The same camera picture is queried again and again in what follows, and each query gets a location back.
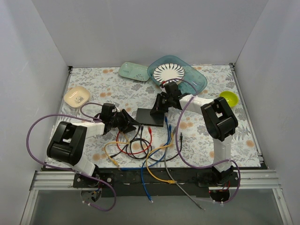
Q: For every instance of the aluminium frame rail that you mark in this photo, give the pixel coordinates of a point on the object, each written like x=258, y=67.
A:
x=249, y=179

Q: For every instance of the mint green divided dish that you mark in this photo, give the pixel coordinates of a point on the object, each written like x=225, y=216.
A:
x=134, y=71

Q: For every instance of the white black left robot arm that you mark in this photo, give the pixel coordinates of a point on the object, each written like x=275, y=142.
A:
x=68, y=141

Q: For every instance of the lime green bowl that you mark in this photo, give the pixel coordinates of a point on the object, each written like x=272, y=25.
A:
x=231, y=98

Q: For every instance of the floral table mat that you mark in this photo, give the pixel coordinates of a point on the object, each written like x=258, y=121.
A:
x=107, y=86

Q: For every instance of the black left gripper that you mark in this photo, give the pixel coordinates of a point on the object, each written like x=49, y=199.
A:
x=124, y=120

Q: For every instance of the striped white blue plate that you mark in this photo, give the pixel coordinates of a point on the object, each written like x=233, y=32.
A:
x=169, y=73

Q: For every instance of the teal plastic tray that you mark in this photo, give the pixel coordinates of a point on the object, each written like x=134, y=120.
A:
x=193, y=81

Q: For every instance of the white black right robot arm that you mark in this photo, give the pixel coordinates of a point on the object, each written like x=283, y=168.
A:
x=219, y=119

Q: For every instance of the cream square dish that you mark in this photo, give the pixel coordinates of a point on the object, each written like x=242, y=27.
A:
x=77, y=97

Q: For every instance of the black network switch box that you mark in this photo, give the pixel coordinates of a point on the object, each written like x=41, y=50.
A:
x=144, y=117

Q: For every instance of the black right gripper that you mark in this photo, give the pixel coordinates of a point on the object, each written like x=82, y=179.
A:
x=159, y=104

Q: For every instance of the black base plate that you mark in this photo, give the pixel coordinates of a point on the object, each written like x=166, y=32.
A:
x=131, y=183

